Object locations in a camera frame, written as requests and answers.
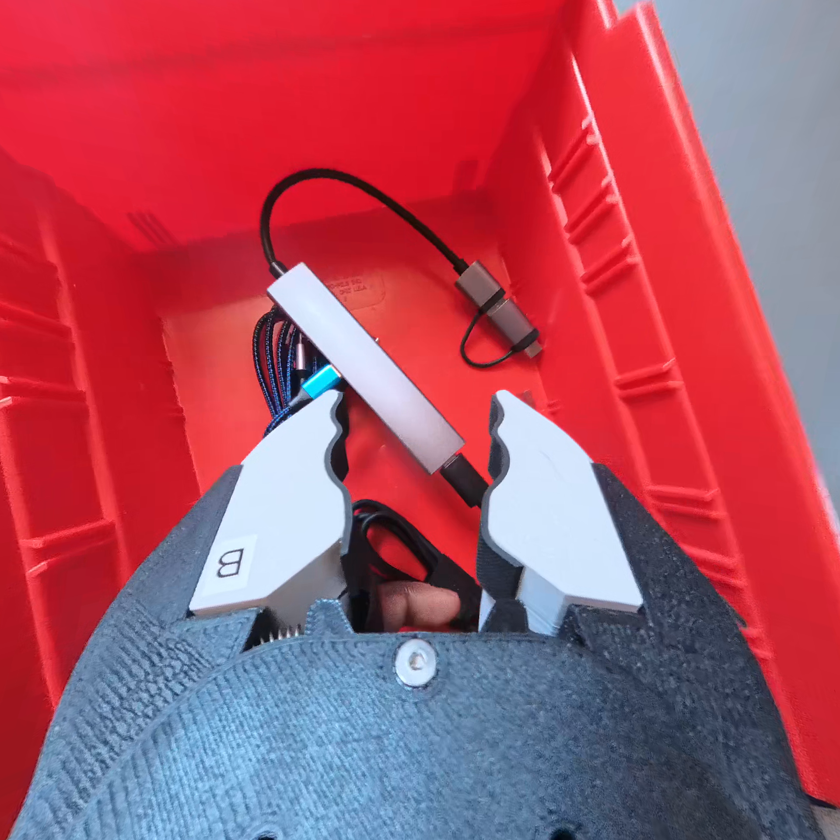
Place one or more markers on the grey usb adapter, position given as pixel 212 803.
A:
pixel 515 325

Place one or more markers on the grey usb hub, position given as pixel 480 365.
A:
pixel 367 361

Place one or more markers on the person's left hand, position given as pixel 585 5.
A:
pixel 420 607

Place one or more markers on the red plastic bin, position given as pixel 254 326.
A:
pixel 164 131

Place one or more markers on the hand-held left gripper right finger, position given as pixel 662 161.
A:
pixel 551 512

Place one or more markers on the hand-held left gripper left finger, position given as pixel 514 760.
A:
pixel 282 499

